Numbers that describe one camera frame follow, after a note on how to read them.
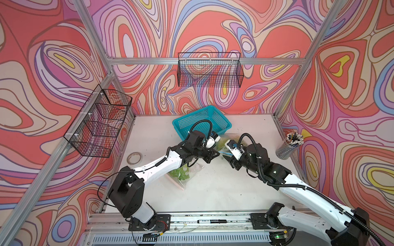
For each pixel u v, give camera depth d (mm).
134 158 957
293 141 830
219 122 1098
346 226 392
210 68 957
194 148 630
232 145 618
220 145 666
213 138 702
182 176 824
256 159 534
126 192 424
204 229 728
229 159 661
